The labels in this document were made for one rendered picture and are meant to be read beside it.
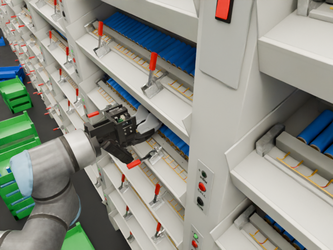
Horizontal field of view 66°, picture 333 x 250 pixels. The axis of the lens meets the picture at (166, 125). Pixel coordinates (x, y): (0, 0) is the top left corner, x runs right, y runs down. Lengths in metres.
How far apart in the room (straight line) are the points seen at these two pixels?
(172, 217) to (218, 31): 0.60
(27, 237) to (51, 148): 0.18
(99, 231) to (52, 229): 1.10
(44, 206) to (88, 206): 1.18
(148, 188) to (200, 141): 0.47
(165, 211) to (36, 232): 0.37
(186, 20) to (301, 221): 0.30
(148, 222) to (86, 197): 0.90
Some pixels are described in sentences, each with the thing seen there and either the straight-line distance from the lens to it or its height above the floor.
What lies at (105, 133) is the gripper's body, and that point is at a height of 1.05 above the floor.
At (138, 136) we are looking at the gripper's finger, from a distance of 0.65.
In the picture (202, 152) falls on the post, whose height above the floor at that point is 1.14.
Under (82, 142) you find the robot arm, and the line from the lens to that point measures 0.60.
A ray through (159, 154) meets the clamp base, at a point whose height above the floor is 0.97.
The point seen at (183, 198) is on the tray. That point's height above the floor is 0.98.
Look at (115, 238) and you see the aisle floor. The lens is 1.67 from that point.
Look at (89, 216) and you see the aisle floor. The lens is 1.78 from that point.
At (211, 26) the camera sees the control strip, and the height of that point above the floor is 1.34.
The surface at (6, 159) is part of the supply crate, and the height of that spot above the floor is 0.32.
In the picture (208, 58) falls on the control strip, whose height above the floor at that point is 1.30.
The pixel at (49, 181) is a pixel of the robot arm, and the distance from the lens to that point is 0.61.
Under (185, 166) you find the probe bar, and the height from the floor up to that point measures 0.99.
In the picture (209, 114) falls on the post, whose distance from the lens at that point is 0.39.
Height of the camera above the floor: 1.44
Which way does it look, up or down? 37 degrees down
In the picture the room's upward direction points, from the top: straight up
